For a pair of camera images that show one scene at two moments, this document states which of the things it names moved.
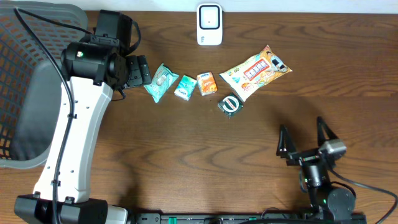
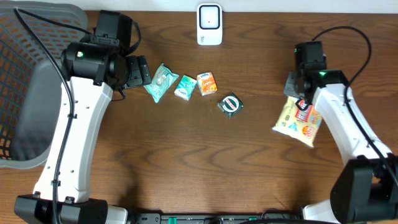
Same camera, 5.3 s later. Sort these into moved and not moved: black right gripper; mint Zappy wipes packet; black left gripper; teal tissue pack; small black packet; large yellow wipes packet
Moved: large yellow wipes packet; black right gripper
Not moved: black left gripper; small black packet; mint Zappy wipes packet; teal tissue pack
